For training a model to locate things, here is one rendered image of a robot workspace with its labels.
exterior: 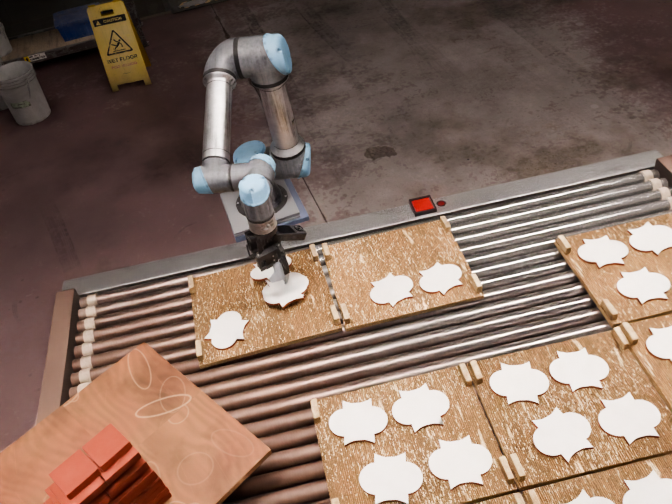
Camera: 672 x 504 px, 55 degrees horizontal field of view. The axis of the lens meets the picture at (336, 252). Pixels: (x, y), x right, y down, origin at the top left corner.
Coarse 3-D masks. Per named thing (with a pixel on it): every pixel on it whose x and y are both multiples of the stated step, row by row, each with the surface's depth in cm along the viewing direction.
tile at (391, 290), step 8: (384, 280) 191; (392, 280) 191; (400, 280) 191; (408, 280) 190; (376, 288) 190; (384, 288) 189; (392, 288) 189; (400, 288) 188; (408, 288) 188; (376, 296) 187; (384, 296) 187; (392, 296) 187; (400, 296) 186; (408, 296) 186; (384, 304) 186; (392, 304) 184
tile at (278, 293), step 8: (288, 280) 193; (296, 280) 193; (304, 280) 192; (272, 288) 191; (280, 288) 191; (288, 288) 191; (296, 288) 190; (304, 288) 190; (264, 296) 189; (272, 296) 189; (280, 296) 189; (288, 296) 188; (296, 296) 188; (272, 304) 187; (280, 304) 187
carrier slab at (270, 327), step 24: (312, 264) 201; (216, 288) 198; (240, 288) 197; (312, 288) 194; (216, 312) 191; (240, 312) 190; (264, 312) 189; (288, 312) 188; (312, 312) 187; (264, 336) 182; (288, 336) 181; (312, 336) 181; (216, 360) 178
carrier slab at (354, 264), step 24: (360, 240) 207; (384, 240) 205; (408, 240) 204; (432, 240) 203; (336, 264) 200; (360, 264) 199; (384, 264) 198; (408, 264) 197; (432, 264) 195; (456, 264) 194; (336, 288) 193; (360, 288) 192; (456, 288) 187; (360, 312) 185; (384, 312) 184; (408, 312) 183
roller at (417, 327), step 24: (552, 288) 186; (576, 288) 185; (456, 312) 183; (480, 312) 183; (504, 312) 183; (360, 336) 181; (384, 336) 180; (408, 336) 182; (264, 360) 178; (288, 360) 178
